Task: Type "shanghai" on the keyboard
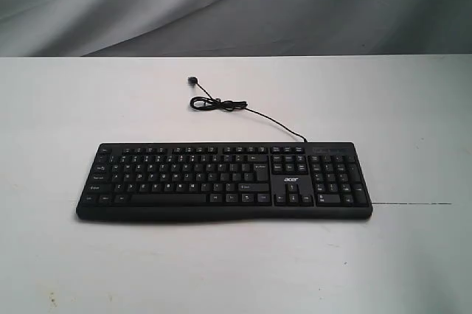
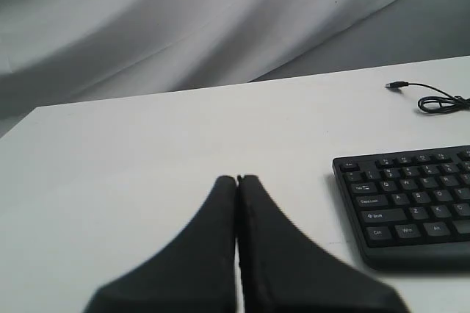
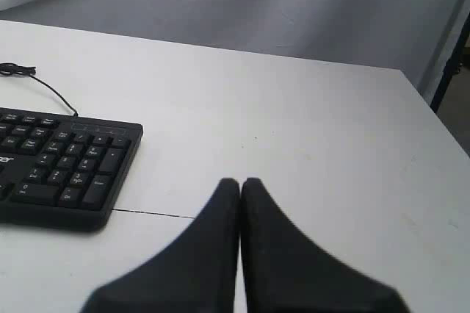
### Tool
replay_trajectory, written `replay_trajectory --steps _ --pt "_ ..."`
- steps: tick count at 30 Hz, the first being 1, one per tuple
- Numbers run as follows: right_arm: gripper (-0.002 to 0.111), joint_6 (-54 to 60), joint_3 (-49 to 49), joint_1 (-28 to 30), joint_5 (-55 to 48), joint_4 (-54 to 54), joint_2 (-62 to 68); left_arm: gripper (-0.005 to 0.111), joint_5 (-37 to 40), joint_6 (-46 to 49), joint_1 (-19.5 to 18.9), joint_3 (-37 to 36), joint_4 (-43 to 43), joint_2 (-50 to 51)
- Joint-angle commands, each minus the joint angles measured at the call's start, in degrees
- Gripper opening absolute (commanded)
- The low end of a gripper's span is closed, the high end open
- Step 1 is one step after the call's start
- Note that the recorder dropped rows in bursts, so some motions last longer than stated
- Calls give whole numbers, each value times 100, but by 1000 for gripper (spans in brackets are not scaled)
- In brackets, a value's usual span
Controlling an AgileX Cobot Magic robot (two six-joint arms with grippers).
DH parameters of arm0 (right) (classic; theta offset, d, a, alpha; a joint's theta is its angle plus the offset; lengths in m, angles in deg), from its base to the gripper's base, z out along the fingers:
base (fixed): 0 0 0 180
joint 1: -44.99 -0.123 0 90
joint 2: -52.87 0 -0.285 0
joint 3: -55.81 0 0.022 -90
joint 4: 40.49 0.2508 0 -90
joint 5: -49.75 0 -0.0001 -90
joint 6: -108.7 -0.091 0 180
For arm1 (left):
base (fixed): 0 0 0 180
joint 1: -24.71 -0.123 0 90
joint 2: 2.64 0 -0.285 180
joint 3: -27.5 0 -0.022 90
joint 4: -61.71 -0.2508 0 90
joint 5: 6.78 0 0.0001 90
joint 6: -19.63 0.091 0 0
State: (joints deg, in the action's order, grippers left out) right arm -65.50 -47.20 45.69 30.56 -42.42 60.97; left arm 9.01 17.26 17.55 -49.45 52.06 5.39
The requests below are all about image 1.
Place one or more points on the black Acer keyboard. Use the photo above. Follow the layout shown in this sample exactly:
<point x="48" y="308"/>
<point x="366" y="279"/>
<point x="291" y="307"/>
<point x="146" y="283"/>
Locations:
<point x="210" y="181"/>

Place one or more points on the grey backdrop cloth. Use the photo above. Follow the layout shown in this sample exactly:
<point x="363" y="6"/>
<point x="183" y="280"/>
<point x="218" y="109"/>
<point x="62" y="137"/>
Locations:
<point x="196" y="28"/>

